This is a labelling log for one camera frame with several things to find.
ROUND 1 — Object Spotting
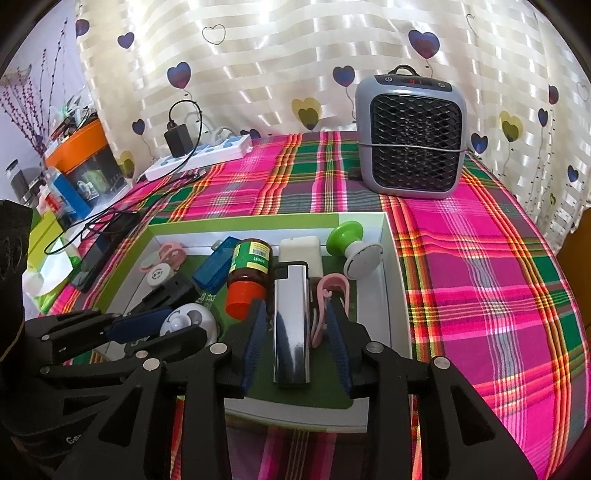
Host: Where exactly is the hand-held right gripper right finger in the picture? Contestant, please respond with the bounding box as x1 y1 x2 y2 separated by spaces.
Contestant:
325 300 539 480

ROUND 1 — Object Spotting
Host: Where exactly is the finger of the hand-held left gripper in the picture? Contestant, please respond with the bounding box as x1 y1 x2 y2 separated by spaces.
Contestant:
39 323 222 384
28 307 174 366

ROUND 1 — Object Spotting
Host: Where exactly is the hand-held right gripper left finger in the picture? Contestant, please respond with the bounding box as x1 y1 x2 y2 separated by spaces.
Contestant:
53 298 269 480

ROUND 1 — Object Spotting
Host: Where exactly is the small white cap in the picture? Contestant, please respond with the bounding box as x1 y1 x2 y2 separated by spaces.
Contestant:
159 303 218 344
147 263 178 289

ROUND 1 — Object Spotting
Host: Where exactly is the silver lighter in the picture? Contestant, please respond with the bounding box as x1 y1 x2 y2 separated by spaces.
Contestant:
272 261 311 387

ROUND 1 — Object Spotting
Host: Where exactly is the black card reader hub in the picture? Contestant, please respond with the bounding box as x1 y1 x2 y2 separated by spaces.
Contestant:
122 277 201 319

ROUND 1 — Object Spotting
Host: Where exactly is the pink plastic clip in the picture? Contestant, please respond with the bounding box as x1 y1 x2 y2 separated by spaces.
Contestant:
308 273 349 349

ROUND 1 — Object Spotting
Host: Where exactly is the green and white cardboard box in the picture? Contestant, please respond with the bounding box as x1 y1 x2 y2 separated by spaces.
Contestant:
95 211 414 432

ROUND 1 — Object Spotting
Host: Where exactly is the blue usb tester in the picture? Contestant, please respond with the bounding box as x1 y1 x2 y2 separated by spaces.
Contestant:
191 236 241 294

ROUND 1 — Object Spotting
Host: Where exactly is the brown bottle with red cap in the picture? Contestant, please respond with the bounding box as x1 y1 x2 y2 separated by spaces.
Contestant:
225 237 273 319

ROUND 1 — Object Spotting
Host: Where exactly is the pink plastic trinket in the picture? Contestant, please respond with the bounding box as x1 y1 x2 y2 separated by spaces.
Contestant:
141 239 188 273

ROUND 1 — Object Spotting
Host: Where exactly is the green and white suction knob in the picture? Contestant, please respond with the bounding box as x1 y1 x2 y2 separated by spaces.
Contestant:
326 220 385 281

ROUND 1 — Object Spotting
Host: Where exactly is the white plug charger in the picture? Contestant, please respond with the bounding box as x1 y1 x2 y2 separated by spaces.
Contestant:
278 235 324 280

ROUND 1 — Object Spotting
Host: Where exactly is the black smartphone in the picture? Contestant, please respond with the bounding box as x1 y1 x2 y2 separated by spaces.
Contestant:
68 210 146 292

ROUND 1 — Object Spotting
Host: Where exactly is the green tissue pack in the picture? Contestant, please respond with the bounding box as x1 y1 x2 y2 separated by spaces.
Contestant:
21 258 77 315

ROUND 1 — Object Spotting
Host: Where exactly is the lime green flat box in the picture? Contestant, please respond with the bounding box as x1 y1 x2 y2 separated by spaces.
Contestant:
27 210 68 273

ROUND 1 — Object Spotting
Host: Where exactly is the blue carton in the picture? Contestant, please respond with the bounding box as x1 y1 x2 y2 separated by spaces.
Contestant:
48 168 93 217

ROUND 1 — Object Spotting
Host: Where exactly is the pink plaid tablecloth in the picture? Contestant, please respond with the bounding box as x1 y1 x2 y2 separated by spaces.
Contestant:
46 129 580 480

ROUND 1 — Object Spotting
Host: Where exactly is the grey metal canister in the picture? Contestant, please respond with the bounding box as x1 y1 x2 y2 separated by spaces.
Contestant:
4 159 44 208

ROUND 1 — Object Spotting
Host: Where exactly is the black power adapter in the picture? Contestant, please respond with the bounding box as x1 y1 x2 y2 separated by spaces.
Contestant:
164 121 195 158

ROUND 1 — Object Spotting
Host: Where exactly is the white power strip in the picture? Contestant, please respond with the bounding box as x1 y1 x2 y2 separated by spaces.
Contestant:
144 134 253 182

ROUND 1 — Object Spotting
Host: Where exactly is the orange lidded storage box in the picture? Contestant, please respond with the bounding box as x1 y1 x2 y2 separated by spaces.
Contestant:
45 121 130 204

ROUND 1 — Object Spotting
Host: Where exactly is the grey space heater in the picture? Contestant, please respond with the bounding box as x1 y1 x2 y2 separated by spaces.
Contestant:
355 65 468 200

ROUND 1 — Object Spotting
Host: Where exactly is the purple branch decoration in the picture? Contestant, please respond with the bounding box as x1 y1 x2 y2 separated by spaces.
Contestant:
0 18 79 158

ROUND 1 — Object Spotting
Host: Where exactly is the heart print curtain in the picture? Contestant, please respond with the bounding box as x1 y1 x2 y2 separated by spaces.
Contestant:
74 0 591 232

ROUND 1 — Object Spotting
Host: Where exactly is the black charging cable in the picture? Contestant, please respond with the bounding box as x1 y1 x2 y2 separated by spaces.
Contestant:
44 99 208 257

